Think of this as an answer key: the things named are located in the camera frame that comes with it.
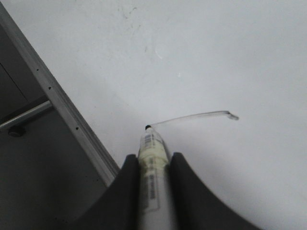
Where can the aluminium whiteboard frame rail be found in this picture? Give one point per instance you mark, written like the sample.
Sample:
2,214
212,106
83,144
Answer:
88,140

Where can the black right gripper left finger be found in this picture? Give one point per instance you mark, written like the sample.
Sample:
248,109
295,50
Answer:
117,208

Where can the white whiteboard marker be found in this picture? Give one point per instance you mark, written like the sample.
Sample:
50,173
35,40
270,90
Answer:
156,205

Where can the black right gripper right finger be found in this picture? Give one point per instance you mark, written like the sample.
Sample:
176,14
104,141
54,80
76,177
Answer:
197,208

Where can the metal leg bar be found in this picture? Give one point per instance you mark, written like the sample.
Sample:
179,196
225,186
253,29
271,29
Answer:
37,110

